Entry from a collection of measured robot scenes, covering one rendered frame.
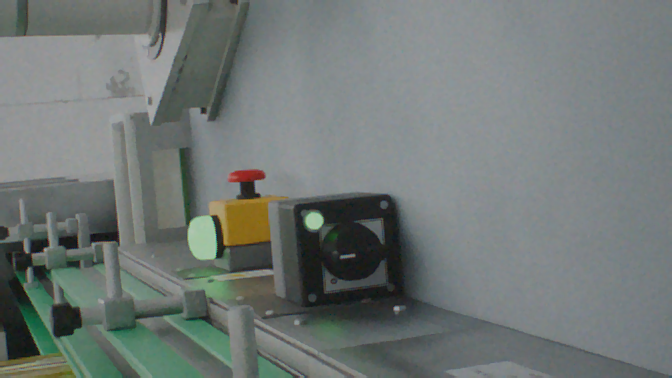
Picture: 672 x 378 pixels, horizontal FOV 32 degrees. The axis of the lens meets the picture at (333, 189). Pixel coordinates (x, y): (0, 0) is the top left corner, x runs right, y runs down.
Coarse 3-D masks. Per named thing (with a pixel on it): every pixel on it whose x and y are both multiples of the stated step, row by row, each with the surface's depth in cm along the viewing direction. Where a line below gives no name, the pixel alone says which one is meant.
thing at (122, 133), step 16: (112, 128) 175; (128, 128) 160; (112, 144) 176; (128, 144) 160; (112, 160) 176; (128, 160) 161; (128, 176) 176; (128, 192) 176; (128, 208) 176; (128, 224) 177; (128, 240) 177; (144, 240) 162
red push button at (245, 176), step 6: (228, 174) 118; (234, 174) 117; (240, 174) 117; (246, 174) 117; (252, 174) 117; (258, 174) 117; (264, 174) 118; (228, 180) 118; (234, 180) 117; (240, 180) 117; (246, 180) 117; (252, 180) 117; (240, 186) 118; (246, 186) 118; (252, 186) 118; (240, 192) 118; (246, 192) 118; (252, 192) 118
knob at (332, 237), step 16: (352, 224) 87; (336, 240) 86; (352, 240) 86; (368, 240) 87; (336, 256) 85; (352, 256) 85; (368, 256) 85; (384, 256) 86; (336, 272) 87; (352, 272) 86; (368, 272) 87
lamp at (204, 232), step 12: (204, 216) 117; (216, 216) 117; (192, 228) 116; (204, 228) 115; (216, 228) 116; (192, 240) 116; (204, 240) 115; (216, 240) 115; (204, 252) 116; (216, 252) 116
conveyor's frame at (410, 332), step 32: (128, 256) 145; (160, 256) 138; (192, 256) 135; (224, 288) 104; (256, 288) 102; (224, 320) 93; (256, 320) 84; (288, 320) 83; (320, 320) 82; (352, 320) 80; (384, 320) 79; (416, 320) 78; (448, 320) 77; (288, 352) 76; (320, 352) 70; (352, 352) 69; (384, 352) 68; (416, 352) 67; (448, 352) 67; (480, 352) 66; (512, 352) 65; (544, 352) 64; (576, 352) 64
